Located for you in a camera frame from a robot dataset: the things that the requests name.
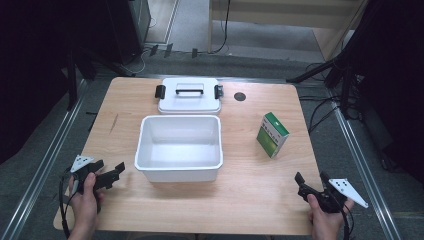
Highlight black hanging cable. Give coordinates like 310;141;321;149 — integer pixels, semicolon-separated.
209;0;232;55

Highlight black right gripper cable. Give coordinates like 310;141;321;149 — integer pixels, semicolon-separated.
340;201;355;240

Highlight metal floor rail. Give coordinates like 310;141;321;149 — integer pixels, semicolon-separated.
329;106;404;240
0;79;90;240

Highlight white lid with black handle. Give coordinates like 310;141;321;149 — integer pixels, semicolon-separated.
154;77;225;115

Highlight white plastic storage box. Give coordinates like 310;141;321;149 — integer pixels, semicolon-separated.
134;114;225;184

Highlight green and white carton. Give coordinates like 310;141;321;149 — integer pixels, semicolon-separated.
255;111;290;159

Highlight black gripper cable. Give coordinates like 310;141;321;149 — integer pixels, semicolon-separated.
340;201;355;240
58;168;80;240

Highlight black cabinet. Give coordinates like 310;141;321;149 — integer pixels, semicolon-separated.
105;0;152;66

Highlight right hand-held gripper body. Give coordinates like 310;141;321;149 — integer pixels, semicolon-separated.
297;177;370;215

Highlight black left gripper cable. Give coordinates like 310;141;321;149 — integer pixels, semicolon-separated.
58;168;80;240

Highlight dark curtain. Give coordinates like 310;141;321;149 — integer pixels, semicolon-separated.
0;0;116;166
334;0;424;184

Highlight person's left hand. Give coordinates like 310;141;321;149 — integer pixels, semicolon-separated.
67;172;105;232

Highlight white floor cable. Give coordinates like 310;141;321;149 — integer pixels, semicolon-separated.
123;46;152;76

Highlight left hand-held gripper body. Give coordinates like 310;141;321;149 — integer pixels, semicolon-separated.
70;154;102;194

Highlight person's right hand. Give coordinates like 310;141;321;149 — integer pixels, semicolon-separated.
306;193;355;240

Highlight light wooden furniture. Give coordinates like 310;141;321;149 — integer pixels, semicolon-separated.
207;0;369;63

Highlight black tripod stand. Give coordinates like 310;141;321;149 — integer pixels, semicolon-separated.
285;53;359;120

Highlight black metal stand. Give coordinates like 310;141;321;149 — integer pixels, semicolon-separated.
61;39;138;113

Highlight black floor cables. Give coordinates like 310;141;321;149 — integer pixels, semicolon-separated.
298;61;363;135

